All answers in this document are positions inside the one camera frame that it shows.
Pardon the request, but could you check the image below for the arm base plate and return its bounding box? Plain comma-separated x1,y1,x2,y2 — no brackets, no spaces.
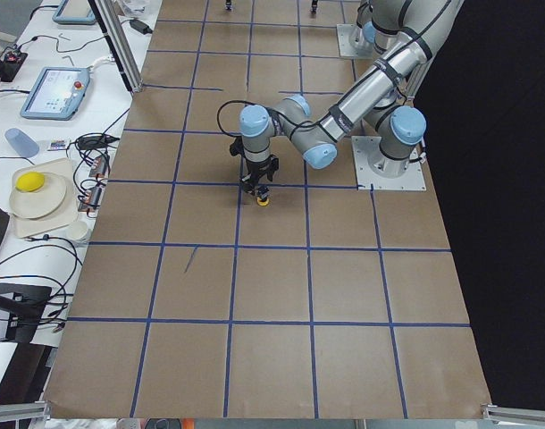
336,22,375,59
351,136,426,191

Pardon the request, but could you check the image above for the black power adapter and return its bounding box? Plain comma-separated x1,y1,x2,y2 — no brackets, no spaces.
130,19,153,35

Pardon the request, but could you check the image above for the black monitor stand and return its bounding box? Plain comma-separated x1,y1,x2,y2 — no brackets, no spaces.
0,282,52,343

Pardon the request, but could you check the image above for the aluminium frame post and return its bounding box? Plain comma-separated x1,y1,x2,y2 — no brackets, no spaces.
88,0,143,93

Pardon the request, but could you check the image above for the beige plate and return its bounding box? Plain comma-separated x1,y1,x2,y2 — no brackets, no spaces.
9,172,67,219

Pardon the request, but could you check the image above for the blue plastic cup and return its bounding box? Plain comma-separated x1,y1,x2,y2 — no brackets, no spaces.
4,128,39,158

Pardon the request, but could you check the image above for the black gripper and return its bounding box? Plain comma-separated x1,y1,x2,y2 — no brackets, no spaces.
240,155,279,195

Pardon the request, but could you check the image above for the blue teach pendant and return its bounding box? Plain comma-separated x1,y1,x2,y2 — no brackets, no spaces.
20,67,90,121
53,0,96,25

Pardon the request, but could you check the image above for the yellow lemon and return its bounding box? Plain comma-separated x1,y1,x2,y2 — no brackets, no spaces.
15,172,46,192

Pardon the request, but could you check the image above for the white paper cup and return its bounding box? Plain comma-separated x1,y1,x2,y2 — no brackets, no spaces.
65,221,92,247

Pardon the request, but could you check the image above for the yellow push button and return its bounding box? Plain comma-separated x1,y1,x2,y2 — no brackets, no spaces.
256,188,270,206

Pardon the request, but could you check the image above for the beige tray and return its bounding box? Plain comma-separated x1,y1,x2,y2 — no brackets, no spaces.
8,158,78,239

